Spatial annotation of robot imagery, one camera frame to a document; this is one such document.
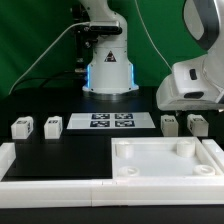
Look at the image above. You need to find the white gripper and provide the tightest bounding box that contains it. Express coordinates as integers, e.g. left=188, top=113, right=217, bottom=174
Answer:
left=156, top=57, right=224, bottom=111

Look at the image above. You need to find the white square table top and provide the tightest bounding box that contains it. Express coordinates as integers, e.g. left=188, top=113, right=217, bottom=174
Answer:
left=111, top=137, right=224, bottom=179

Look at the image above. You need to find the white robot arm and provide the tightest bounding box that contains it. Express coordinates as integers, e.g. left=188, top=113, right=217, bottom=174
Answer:
left=79, top=0, right=224, bottom=111

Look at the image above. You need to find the white right fence bar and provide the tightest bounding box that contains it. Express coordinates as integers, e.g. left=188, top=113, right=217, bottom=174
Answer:
left=202, top=139, right=224, bottom=173

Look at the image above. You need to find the white fence bar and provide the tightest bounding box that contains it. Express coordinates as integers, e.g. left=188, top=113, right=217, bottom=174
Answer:
left=202, top=139, right=224, bottom=173
left=0, top=143, right=16, bottom=181
left=0, top=177, right=224, bottom=208

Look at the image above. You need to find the white marker sheet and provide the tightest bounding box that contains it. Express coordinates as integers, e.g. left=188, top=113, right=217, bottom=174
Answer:
left=67, top=112, right=155, bottom=130

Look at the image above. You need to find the white front fence bar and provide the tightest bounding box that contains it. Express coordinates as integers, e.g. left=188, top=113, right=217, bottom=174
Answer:
left=0, top=177, right=224, bottom=208

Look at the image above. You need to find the white left fence bar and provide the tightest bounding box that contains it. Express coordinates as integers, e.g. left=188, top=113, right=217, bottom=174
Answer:
left=0, top=143, right=16, bottom=181

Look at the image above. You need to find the white cable right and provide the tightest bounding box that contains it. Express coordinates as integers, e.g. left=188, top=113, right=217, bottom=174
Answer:
left=133, top=0, right=174, bottom=72

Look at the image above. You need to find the white cable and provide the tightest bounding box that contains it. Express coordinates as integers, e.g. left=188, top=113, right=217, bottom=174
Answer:
left=8, top=21, right=91, bottom=96
left=133, top=0, right=174, bottom=72

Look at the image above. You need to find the white cable left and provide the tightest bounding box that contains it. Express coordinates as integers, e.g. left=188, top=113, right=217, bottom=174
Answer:
left=8, top=21, right=91, bottom=96

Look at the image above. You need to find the black cable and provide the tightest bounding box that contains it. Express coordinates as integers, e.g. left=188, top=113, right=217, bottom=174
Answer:
left=13, top=69, right=84, bottom=91

